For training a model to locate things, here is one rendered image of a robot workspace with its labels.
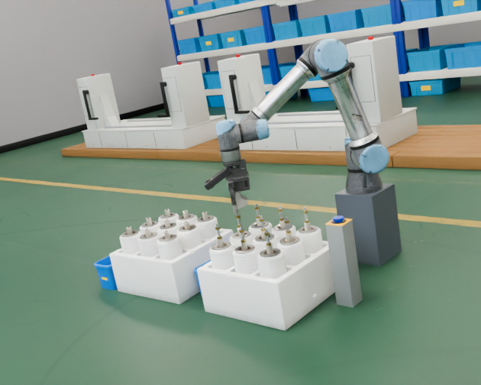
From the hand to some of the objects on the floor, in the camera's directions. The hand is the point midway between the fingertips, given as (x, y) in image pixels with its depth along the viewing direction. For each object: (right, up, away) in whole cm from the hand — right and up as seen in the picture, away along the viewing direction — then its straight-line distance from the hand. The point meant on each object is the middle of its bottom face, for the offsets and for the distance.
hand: (234, 211), depth 238 cm
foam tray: (+15, -34, +1) cm, 37 cm away
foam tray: (-25, -31, +37) cm, 54 cm away
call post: (+42, -33, -13) cm, 55 cm away
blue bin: (-49, -32, +50) cm, 77 cm away
